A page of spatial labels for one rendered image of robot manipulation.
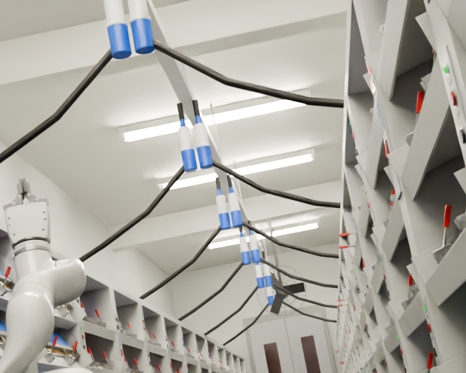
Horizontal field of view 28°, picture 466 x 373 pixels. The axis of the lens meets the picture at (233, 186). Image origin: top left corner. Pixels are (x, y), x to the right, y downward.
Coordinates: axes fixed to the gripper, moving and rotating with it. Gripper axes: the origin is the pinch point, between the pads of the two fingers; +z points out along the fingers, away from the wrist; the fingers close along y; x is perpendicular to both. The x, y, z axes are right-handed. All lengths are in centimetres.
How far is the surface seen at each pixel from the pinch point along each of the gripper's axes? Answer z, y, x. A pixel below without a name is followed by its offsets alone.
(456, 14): -59, 56, 127
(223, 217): 121, 88, -294
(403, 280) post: -37, 88, -12
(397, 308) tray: -43, 84, -13
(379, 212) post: -19, 86, -8
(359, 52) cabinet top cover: 6, 82, 27
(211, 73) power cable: 43, 56, -27
